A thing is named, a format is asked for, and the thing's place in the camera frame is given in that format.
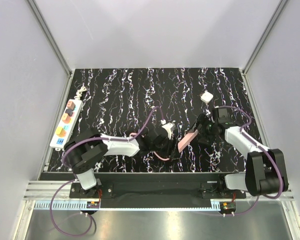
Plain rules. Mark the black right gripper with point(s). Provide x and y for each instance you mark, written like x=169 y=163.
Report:
x=203 y=120

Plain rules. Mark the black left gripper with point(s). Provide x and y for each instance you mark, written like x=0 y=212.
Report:
x=172 y=152

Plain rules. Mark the white square plug adapter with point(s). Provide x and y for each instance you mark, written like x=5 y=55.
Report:
x=206 y=97

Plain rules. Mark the white power strip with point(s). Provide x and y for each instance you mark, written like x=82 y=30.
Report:
x=66 y=124

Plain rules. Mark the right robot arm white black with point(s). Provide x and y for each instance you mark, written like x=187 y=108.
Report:
x=265 y=170

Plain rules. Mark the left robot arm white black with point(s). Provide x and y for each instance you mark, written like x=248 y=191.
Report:
x=83 y=152

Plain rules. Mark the pink plug on strip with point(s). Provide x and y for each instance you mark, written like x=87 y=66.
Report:
x=70 y=104

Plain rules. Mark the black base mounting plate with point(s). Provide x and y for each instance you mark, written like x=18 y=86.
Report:
x=157 y=190

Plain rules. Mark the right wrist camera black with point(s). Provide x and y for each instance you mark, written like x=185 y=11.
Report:
x=221 y=115

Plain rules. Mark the right aluminium frame post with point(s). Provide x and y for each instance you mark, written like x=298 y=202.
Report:
x=265 y=34

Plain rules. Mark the aluminium frame post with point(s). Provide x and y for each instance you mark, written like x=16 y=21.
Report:
x=265 y=34
x=49 y=36

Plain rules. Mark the left aluminium frame post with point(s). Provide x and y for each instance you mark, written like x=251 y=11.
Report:
x=49 y=36

